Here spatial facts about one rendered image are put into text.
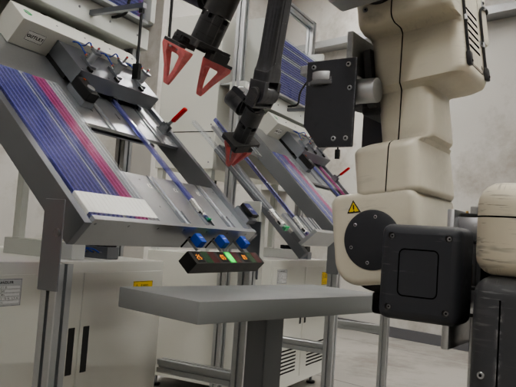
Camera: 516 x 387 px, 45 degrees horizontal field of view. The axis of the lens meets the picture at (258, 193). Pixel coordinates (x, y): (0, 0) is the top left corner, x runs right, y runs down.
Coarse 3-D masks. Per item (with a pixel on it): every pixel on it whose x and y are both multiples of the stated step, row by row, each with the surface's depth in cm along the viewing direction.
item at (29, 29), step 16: (0, 16) 164; (16, 16) 161; (32, 16) 165; (0, 32) 163; (16, 32) 161; (32, 32) 164; (48, 32) 168; (64, 32) 173; (80, 32) 183; (32, 48) 168; (48, 48) 172; (80, 48) 179; (96, 48) 183; (112, 48) 194; (128, 64) 196
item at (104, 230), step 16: (96, 224) 121; (112, 224) 125; (128, 224) 129; (144, 224) 134; (160, 224) 138; (176, 224) 144; (192, 224) 150; (80, 240) 122; (96, 240) 126; (112, 240) 130; (128, 240) 134; (144, 240) 139; (160, 240) 144; (176, 240) 149; (208, 240) 161
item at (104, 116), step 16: (0, 48) 155; (16, 48) 163; (16, 64) 155; (32, 64) 162; (48, 64) 170; (64, 80) 170; (80, 112) 160; (96, 112) 168; (112, 112) 176; (128, 112) 186; (144, 112) 196; (96, 128) 171; (112, 128) 167; (128, 128) 176; (144, 128) 185; (160, 144) 186
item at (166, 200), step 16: (128, 176) 151; (144, 176) 158; (144, 192) 151; (160, 192) 157; (176, 192) 165; (192, 192) 173; (208, 192) 182; (160, 208) 150; (176, 208) 156; (192, 208) 164; (208, 208) 172; (224, 208) 181; (208, 224) 162; (224, 224) 171; (240, 224) 180
